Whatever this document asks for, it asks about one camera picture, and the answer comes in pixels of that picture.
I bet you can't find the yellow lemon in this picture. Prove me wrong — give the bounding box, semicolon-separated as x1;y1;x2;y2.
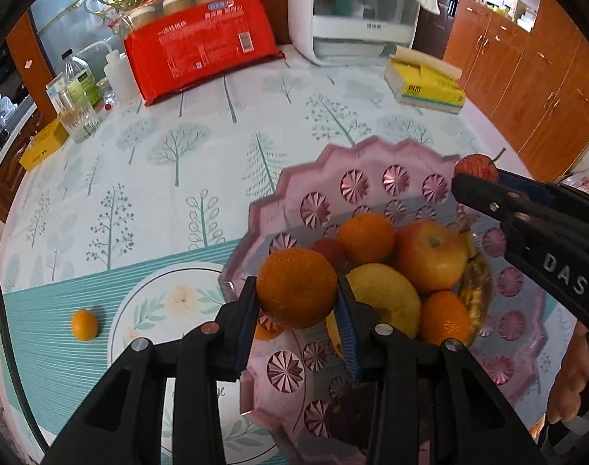
326;262;422;362

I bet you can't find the ribbed drinking glass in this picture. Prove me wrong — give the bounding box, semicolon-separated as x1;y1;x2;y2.
57;84;101;143

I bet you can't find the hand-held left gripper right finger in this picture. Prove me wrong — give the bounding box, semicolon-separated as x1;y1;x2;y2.
336;275;549;465

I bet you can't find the wooden cabinet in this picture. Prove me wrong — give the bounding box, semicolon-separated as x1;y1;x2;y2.
442;0;589;180

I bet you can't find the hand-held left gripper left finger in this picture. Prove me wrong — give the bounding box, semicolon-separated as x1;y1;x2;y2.
42;275;259;465

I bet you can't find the pink glass fruit bowl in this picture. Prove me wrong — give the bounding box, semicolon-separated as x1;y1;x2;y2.
218;136;559;465

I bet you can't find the spotted yellow banana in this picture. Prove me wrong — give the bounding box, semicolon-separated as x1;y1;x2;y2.
456;230;493;337

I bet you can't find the yellow cardboard box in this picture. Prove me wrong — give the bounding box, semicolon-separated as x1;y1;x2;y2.
19;119;68;172

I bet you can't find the white squeeze bottle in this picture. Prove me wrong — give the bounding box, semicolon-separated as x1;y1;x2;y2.
78;41;140;103

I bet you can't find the yellow tissue pack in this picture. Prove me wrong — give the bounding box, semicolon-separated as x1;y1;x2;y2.
384;46;466;114

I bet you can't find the red apple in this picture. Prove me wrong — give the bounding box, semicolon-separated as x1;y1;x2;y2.
394;219;470;295

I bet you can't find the white countertop appliance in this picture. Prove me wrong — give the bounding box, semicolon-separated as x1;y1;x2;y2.
287;0;421;66

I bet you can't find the tree printed tablecloth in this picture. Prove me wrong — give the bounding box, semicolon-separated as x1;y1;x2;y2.
0;43;586;465

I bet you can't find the red paper cup package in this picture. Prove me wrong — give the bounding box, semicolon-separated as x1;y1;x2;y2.
109;0;286;107

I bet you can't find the white pink printed bag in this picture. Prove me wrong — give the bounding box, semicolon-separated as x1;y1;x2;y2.
558;167;589;197

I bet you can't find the person's right hand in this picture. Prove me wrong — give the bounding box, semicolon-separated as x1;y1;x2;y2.
549;322;589;429

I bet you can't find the clear bottle green label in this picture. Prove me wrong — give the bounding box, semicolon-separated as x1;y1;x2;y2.
62;48;104;110

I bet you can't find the orange mandarin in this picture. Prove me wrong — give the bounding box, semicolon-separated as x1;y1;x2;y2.
253;320;286;341
337;212;397;266
420;291;471;347
256;247;339;329

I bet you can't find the small orange kumquat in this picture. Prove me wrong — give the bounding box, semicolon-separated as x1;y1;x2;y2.
71;309;99;343

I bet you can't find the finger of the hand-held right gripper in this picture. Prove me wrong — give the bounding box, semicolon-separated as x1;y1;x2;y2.
452;172;589;253
496;169;589;227

